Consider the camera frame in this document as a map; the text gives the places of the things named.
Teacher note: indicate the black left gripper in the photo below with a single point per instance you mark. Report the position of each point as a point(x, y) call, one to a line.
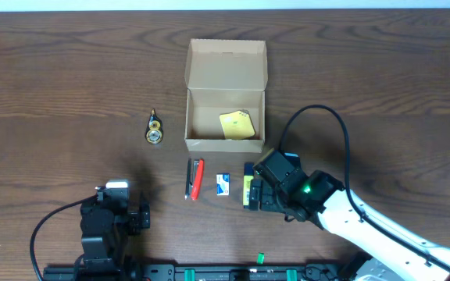
point(144, 218)

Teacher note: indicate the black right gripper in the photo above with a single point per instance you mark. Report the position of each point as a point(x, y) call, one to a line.
point(266, 193)

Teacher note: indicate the yellow blue highlighter marker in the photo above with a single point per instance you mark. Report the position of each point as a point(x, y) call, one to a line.
point(247, 179)

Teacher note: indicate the blue white staples box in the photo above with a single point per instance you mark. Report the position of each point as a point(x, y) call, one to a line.
point(222, 184)

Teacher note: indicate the yellow sticky note pad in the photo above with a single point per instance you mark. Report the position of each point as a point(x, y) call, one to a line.
point(237, 125)

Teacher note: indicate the black yellow correction tape dispenser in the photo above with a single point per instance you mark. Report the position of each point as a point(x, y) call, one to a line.
point(154, 129)

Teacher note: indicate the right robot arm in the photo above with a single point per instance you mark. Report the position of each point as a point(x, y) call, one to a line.
point(324, 201)

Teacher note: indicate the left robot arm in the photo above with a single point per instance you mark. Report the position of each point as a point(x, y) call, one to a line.
point(106, 224)

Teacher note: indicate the red black stapler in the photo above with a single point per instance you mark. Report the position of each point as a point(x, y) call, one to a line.
point(195, 173)

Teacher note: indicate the small green clip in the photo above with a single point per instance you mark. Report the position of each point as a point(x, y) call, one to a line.
point(260, 258)

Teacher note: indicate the open brown cardboard box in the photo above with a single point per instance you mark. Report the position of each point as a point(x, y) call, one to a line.
point(225, 76)

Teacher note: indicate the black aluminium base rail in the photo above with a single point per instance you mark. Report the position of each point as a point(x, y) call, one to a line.
point(170, 272)

